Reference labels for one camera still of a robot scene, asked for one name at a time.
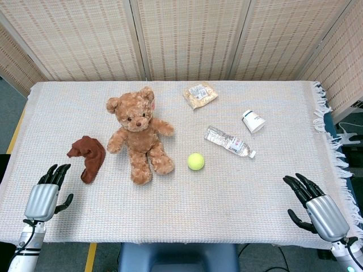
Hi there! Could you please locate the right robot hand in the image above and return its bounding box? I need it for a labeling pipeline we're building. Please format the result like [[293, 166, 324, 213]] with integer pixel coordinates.
[[282, 173, 351, 243]]

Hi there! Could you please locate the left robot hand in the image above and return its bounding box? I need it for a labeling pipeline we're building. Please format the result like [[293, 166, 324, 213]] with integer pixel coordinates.
[[24, 163, 74, 222]]

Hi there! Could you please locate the brown teddy bear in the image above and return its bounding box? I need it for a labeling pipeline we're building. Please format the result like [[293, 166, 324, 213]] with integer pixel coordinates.
[[105, 86, 175, 186]]

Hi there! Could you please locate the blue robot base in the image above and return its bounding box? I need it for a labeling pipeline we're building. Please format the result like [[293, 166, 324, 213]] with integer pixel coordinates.
[[117, 243, 240, 272]]

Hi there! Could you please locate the rust brown cloth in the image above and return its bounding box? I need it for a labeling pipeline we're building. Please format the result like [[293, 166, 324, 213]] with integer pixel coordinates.
[[66, 135, 107, 185]]

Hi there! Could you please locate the white paper cup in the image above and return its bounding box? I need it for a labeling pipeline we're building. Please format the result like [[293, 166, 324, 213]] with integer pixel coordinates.
[[241, 109, 267, 134]]

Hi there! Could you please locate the clear plastic water bottle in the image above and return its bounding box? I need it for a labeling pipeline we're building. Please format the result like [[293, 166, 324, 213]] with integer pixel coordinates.
[[204, 126, 257, 159]]

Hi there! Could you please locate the white woven tablecloth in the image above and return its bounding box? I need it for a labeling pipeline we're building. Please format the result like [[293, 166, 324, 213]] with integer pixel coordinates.
[[0, 80, 363, 250]]

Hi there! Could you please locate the yellow tennis ball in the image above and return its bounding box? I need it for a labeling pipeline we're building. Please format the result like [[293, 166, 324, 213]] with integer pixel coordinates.
[[187, 152, 205, 171]]

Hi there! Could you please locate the clear bag of snacks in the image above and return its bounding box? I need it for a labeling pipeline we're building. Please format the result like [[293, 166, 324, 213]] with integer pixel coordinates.
[[182, 82, 219, 111]]

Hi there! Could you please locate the bamboo folding screen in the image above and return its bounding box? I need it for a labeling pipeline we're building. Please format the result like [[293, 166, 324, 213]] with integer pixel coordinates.
[[0, 0, 363, 124]]

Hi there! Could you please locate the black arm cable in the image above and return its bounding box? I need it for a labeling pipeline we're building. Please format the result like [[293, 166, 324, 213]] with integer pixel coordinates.
[[7, 219, 37, 272]]

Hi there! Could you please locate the white metal frame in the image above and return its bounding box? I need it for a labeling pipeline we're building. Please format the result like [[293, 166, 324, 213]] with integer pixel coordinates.
[[334, 121, 363, 147]]

